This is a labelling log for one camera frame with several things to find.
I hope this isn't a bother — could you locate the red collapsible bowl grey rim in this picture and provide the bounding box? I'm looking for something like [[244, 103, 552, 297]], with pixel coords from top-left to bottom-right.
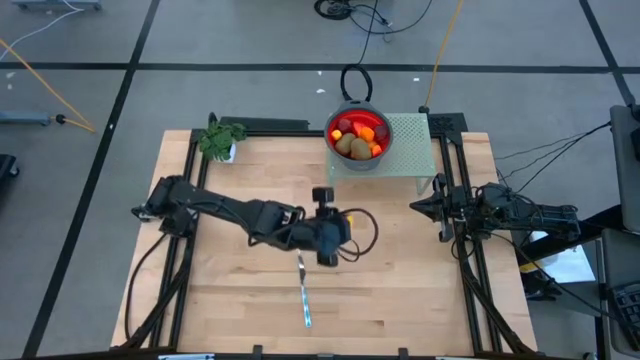
[[323, 98, 394, 172]]

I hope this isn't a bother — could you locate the yellow hanging cable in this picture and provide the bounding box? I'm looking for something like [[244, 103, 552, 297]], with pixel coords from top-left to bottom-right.
[[422, 0, 465, 114]]

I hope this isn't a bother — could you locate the white sheet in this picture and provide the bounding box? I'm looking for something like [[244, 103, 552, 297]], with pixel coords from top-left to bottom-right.
[[519, 242, 597, 285]]

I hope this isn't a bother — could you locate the black hanging cable with loop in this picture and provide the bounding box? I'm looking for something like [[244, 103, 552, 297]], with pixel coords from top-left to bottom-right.
[[339, 0, 381, 103]]

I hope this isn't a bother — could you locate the green plant in white pot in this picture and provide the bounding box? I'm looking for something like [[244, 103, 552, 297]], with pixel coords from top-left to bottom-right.
[[197, 121, 249, 164]]

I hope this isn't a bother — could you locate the black perforated plate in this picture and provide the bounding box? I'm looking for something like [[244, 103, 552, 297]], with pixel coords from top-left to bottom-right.
[[427, 112, 469, 146]]

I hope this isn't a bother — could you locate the black keyboard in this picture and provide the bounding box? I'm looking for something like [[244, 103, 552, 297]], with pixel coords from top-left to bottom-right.
[[607, 282, 640, 351]]

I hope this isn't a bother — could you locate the black cable bundle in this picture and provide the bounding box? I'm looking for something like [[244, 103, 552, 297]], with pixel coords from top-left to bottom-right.
[[313, 0, 434, 36]]

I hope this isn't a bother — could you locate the black aluminium table frame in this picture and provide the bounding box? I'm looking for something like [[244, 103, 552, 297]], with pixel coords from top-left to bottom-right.
[[119, 127, 539, 356]]

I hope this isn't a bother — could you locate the green perforated metal stand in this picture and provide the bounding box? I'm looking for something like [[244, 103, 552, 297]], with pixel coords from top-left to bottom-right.
[[325, 112, 437, 195]]

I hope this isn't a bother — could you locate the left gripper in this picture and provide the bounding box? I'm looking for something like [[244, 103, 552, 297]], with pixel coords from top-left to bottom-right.
[[294, 188, 351, 267]]

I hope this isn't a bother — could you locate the white floor cable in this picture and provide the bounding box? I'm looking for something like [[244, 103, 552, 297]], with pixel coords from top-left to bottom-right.
[[0, 0, 84, 61]]

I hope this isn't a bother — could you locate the yellow floor cable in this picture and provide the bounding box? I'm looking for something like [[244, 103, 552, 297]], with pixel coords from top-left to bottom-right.
[[0, 38, 97, 134]]

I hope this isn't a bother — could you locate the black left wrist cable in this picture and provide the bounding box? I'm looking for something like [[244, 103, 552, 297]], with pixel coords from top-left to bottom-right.
[[337, 207, 380, 263]]

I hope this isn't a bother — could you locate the brown kiwi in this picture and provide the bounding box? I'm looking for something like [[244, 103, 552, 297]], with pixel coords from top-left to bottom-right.
[[349, 138, 373, 161], [334, 132, 357, 156]]

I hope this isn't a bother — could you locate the long black box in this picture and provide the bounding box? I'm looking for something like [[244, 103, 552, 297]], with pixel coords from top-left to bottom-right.
[[219, 116, 310, 132]]

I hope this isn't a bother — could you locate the black floor object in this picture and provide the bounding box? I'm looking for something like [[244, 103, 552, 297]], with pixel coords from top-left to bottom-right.
[[0, 153, 20, 179]]

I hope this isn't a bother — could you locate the grey floor base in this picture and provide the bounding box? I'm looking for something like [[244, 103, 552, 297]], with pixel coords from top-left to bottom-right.
[[12, 0, 102, 11], [0, 110, 52, 126]]

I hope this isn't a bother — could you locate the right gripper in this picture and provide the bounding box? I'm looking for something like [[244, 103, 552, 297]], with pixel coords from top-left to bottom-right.
[[409, 173, 481, 243]]

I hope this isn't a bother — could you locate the black arm base cable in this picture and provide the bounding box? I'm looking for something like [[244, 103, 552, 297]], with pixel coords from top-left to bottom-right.
[[123, 232, 169, 344]]

